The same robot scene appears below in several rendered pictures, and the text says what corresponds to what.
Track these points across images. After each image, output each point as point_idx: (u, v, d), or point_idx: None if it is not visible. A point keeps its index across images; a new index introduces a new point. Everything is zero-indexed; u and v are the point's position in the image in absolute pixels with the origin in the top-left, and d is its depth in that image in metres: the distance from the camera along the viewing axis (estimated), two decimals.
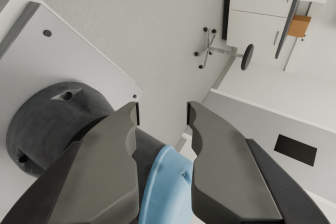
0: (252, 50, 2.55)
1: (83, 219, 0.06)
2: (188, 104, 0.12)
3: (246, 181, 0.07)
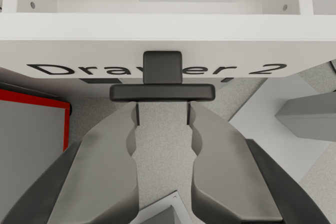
0: None
1: (83, 219, 0.06)
2: (188, 104, 0.12)
3: (246, 181, 0.07)
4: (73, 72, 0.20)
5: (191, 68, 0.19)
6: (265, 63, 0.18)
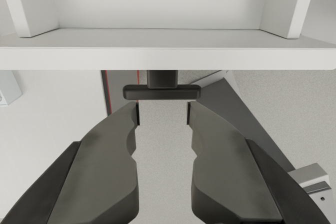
0: None
1: (83, 219, 0.06)
2: (188, 104, 0.12)
3: (246, 181, 0.07)
4: None
5: None
6: None
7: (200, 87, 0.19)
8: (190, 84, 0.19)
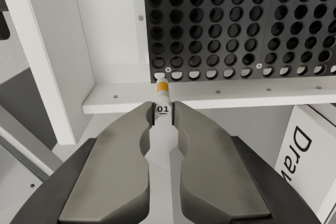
0: None
1: (94, 216, 0.06)
2: (173, 105, 0.12)
3: (234, 178, 0.07)
4: (295, 144, 0.32)
5: None
6: None
7: (6, 38, 0.18)
8: (7, 27, 0.18)
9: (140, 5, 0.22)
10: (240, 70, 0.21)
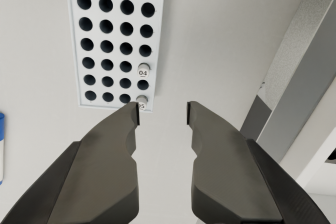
0: None
1: (83, 219, 0.06)
2: (188, 104, 0.12)
3: (246, 181, 0.07)
4: None
5: None
6: None
7: None
8: None
9: None
10: None
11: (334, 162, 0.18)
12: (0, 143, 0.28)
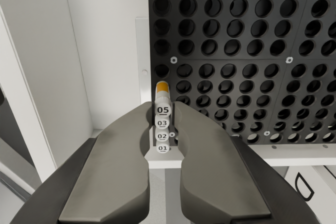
0: None
1: (94, 216, 0.06)
2: (173, 105, 0.12)
3: (234, 178, 0.07)
4: (297, 191, 0.32)
5: None
6: None
7: (0, 105, 0.17)
8: (1, 93, 0.16)
9: (145, 60, 0.21)
10: (247, 136, 0.20)
11: None
12: None
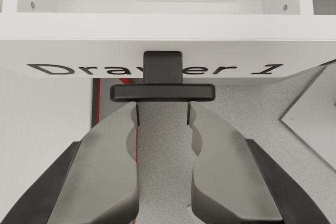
0: None
1: (83, 219, 0.06)
2: (188, 104, 0.12)
3: (246, 181, 0.07)
4: None
5: None
6: None
7: (213, 85, 0.14)
8: (199, 85, 0.15)
9: None
10: None
11: None
12: None
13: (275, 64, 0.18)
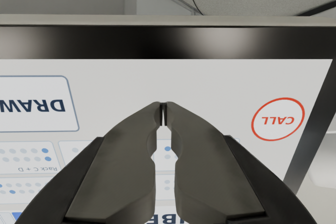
0: None
1: (99, 215, 0.06)
2: (165, 105, 0.12)
3: (228, 177, 0.08)
4: None
5: None
6: None
7: None
8: None
9: None
10: None
11: None
12: None
13: None
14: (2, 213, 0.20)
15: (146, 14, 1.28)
